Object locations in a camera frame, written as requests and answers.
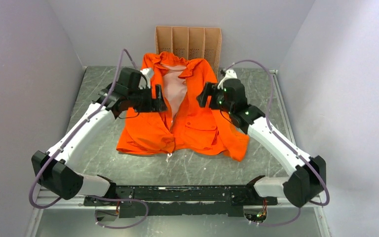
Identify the tan perforated organizer rack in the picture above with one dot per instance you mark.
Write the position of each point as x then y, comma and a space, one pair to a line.
191, 43

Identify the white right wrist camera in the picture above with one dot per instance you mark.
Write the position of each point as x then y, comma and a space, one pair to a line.
229, 74

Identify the orange jacket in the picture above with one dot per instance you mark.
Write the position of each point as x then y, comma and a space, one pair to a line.
185, 125

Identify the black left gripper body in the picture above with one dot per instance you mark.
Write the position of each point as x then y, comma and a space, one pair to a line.
142, 100

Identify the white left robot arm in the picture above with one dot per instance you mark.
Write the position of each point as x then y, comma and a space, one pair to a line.
55, 168

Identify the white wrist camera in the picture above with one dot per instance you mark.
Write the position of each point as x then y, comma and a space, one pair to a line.
145, 80
229, 74

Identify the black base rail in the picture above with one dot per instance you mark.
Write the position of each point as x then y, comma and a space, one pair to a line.
134, 201

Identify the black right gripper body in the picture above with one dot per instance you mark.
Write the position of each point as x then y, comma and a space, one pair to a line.
217, 101

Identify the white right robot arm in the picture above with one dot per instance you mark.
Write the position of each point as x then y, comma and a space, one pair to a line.
306, 174

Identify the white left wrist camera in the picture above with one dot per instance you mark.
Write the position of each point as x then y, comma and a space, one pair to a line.
145, 80

